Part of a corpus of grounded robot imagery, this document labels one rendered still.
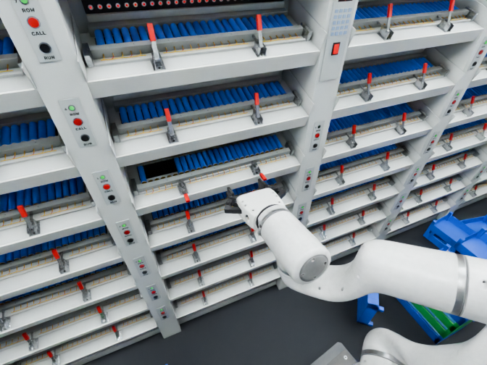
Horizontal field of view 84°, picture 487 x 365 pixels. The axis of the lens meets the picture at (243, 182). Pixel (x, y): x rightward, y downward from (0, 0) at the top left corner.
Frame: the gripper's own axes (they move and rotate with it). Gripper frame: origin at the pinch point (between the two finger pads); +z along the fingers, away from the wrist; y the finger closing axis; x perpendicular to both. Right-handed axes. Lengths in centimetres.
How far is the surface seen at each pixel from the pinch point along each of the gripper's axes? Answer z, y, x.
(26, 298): 34, -77, -41
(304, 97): 17.9, 29.9, 16.6
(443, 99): 18, 100, 4
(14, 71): 17, -44, 34
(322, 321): 14, 44, -108
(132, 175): 30.4, -28.7, -2.1
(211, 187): 19.4, -5.0, -8.5
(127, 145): 17.9, -26.6, 12.8
